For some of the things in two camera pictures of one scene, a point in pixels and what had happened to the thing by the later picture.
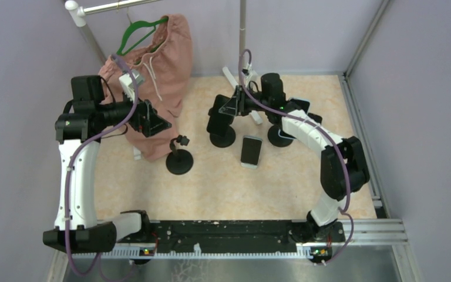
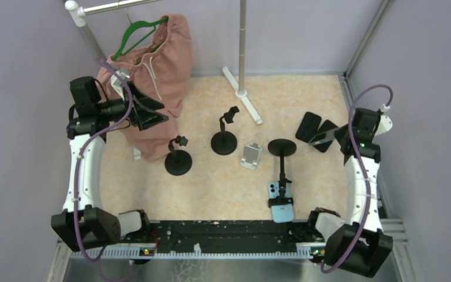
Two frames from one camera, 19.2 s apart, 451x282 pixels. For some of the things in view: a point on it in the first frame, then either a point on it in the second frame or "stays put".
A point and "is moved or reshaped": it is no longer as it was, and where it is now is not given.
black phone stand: [275, 139] -> [282, 147]
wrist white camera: [128, 84] -> [118, 84]
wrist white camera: [251, 75] -> [386, 123]
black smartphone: [218, 121] is moved or reshaped
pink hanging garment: [164, 63] stays put
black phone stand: [179, 161] stays put
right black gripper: [238, 104] -> [342, 138]
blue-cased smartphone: [295, 104] -> [281, 213]
